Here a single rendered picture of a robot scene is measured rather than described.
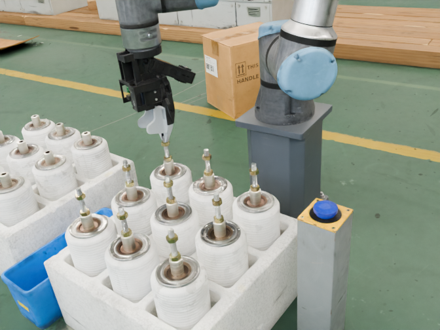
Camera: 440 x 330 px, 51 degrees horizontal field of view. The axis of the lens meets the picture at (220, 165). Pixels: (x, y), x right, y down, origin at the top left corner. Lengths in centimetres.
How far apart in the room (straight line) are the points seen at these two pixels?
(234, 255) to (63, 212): 51
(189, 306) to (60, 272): 30
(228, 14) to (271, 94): 182
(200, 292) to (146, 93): 40
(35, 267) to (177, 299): 48
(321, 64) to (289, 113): 22
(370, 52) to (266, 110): 144
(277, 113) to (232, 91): 74
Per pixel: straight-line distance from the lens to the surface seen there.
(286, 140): 112
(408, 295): 113
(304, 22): 95
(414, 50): 245
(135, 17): 90
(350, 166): 155
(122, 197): 101
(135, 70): 93
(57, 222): 119
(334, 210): 78
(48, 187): 121
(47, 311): 112
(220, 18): 295
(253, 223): 91
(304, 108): 113
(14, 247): 115
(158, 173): 107
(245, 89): 187
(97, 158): 125
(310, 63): 94
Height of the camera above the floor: 79
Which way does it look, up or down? 30 degrees down
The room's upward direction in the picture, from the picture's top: 6 degrees counter-clockwise
